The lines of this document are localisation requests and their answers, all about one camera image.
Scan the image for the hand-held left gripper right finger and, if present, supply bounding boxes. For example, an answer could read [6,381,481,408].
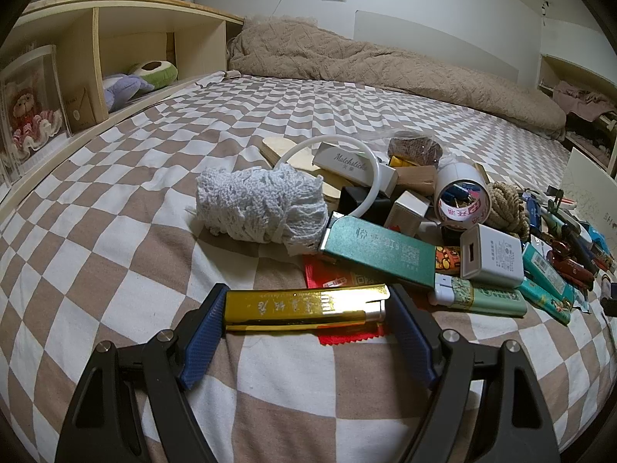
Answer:
[384,282,562,463]

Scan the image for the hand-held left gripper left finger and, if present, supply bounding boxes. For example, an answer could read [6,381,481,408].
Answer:
[55,282,229,463]

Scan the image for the gold lighter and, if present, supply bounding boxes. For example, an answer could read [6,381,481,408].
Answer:
[224,283,391,333]

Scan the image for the white storage box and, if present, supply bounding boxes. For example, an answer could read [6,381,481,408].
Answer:
[560,147,617,243]

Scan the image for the light green lighter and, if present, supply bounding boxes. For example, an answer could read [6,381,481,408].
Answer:
[428,272,529,319]

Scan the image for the orange cartoon lighter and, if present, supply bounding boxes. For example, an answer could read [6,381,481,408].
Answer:
[433,244,464,277]

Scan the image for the dark green lighter case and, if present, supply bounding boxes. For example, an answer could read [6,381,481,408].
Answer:
[317,215,438,291]

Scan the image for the red sachet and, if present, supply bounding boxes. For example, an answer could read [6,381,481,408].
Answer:
[303,255,387,346]

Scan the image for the checkered bed sheet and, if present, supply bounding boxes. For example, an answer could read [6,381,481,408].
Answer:
[0,70,617,463]

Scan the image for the white usb charger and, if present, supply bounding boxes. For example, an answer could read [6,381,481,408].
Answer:
[458,224,525,289]

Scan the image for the white gold small box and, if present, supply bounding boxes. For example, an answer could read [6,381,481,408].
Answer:
[383,189,432,238]

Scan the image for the teal lighter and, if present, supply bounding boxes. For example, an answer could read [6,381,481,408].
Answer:
[522,242,578,301]
[517,282,575,325]

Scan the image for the white lace cloth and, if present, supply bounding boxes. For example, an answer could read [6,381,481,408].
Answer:
[185,162,329,258]

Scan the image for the black square box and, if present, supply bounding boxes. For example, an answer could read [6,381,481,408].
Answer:
[339,184,392,226]

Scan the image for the white plastic hoop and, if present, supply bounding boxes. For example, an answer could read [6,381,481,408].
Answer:
[274,135,383,226]

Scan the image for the white cylindrical tube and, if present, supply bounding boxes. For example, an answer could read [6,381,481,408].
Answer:
[433,161,493,226]

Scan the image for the brown cardboard box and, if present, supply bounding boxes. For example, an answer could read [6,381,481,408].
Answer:
[394,164,438,197]

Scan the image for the red brown pocket knife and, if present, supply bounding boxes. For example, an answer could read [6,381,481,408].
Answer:
[548,238,597,291]

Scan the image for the white matchbox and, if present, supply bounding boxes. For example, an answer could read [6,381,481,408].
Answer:
[311,143,399,194]

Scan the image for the brown glitter pouch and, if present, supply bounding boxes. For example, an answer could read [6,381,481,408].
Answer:
[387,136,444,168]

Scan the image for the kraft paper envelope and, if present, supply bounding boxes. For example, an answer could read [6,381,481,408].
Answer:
[64,85,98,133]

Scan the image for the purple plush toy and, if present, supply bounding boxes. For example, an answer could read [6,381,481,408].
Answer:
[101,72,156,113]

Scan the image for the avocado plush toy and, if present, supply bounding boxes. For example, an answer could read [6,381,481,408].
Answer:
[126,59,180,92]

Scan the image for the beige fluffy blanket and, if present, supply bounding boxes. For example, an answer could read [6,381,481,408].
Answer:
[226,14,568,142]

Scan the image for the teddy bear in clear case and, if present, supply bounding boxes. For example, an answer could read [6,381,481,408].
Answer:
[0,43,74,185]

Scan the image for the white open wardrobe shelf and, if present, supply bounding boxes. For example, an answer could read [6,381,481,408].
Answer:
[536,53,617,180]

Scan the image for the pink clothes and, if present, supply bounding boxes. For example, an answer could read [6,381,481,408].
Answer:
[551,80,614,122]

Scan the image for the white headboard panel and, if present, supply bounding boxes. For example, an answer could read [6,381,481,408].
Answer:
[355,8,520,84]

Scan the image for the wooden bedside shelf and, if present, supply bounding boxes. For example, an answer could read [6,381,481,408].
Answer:
[0,0,245,194]

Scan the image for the beige rope coil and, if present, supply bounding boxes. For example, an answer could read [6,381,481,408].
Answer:
[486,180,532,240]

